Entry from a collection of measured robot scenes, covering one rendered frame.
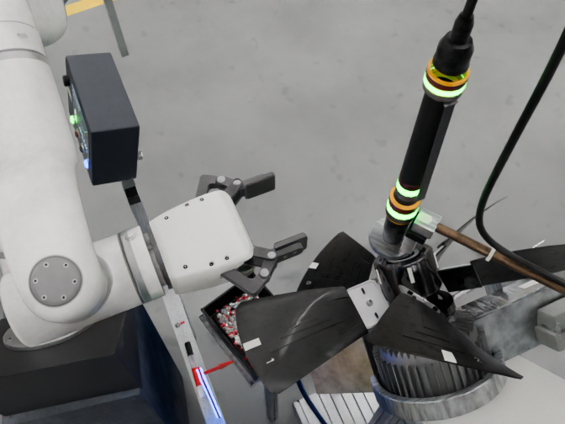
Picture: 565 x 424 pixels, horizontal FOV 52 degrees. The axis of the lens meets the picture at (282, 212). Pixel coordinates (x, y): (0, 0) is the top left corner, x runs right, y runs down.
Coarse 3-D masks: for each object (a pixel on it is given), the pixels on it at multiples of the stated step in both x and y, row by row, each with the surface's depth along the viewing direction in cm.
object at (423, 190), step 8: (448, 104) 60; (448, 112) 61; (448, 120) 63; (440, 128) 63; (440, 136) 65; (440, 144) 66; (432, 152) 67; (432, 160) 68; (432, 168) 70; (424, 176) 71; (424, 184) 72; (424, 192) 74; (416, 200) 75
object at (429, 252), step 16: (416, 256) 111; (432, 256) 110; (384, 272) 110; (400, 272) 108; (416, 272) 108; (432, 272) 109; (384, 288) 112; (416, 288) 108; (432, 288) 109; (448, 304) 111
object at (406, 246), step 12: (432, 216) 81; (372, 228) 90; (408, 228) 82; (420, 228) 80; (432, 228) 80; (372, 240) 88; (408, 240) 84; (420, 240) 82; (384, 252) 87; (396, 252) 87; (408, 252) 87
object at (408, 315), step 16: (400, 304) 96; (416, 304) 98; (384, 320) 88; (400, 320) 89; (416, 320) 91; (432, 320) 93; (368, 336) 84; (384, 336) 84; (400, 336) 84; (416, 336) 85; (432, 336) 86; (448, 336) 89; (464, 336) 96; (416, 352) 80; (432, 352) 81; (464, 352) 84; (480, 352) 88; (480, 368) 80; (496, 368) 82
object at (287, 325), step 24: (336, 288) 114; (240, 312) 114; (264, 312) 112; (288, 312) 111; (312, 312) 110; (336, 312) 110; (240, 336) 109; (264, 336) 108; (288, 336) 108; (312, 336) 108; (336, 336) 108; (360, 336) 108; (288, 360) 104; (312, 360) 105; (264, 384) 101; (288, 384) 101
